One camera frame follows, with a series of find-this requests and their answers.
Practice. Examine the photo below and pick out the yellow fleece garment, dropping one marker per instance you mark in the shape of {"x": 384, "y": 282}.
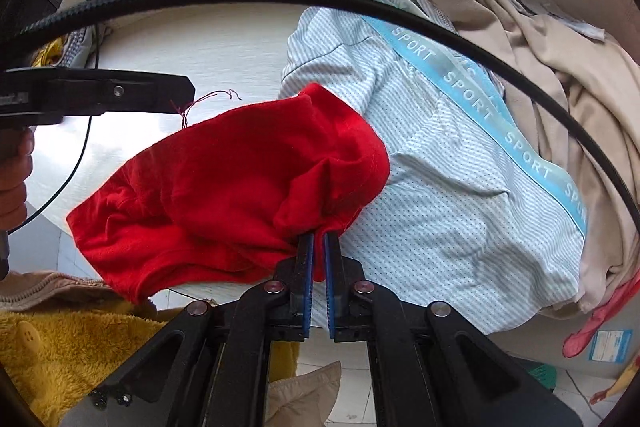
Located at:
{"x": 60, "y": 357}

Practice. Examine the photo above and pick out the pink red cloth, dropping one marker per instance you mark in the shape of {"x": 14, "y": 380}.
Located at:
{"x": 595, "y": 317}

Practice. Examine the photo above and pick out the khaki zip jacket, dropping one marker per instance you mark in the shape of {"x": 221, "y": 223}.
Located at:
{"x": 55, "y": 289}

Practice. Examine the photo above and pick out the blue white paper label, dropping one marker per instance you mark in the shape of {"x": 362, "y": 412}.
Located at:
{"x": 610, "y": 346}

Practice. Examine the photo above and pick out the cream puffy cloth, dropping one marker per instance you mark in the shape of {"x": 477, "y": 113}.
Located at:
{"x": 305, "y": 392}

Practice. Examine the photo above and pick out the yellow red toy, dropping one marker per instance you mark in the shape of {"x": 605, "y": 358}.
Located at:
{"x": 622, "y": 382}

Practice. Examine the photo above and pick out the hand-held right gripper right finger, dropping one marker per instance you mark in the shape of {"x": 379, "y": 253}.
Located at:
{"x": 331, "y": 267}

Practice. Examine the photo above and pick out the grey striped cloth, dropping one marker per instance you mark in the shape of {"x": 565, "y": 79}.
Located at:
{"x": 80, "y": 44}

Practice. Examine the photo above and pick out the red pants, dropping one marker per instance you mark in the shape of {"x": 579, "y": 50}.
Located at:
{"x": 225, "y": 187}

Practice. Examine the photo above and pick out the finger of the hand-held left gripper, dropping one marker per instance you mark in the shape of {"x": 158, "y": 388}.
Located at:
{"x": 120, "y": 94}

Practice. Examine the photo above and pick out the beige garment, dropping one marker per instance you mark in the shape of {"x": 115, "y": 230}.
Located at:
{"x": 575, "y": 72}

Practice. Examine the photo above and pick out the person's left hand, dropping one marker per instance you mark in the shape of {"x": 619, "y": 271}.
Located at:
{"x": 14, "y": 177}

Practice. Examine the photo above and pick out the light blue striped underwear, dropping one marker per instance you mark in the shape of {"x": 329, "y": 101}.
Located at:
{"x": 450, "y": 207}

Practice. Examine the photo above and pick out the green plastic basket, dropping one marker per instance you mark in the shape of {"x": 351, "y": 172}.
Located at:
{"x": 542, "y": 377}

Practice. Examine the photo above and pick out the yellow cloth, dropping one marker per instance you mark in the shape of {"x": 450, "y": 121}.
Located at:
{"x": 47, "y": 52}

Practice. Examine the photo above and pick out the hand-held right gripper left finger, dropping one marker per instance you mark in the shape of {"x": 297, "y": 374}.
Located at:
{"x": 306, "y": 267}

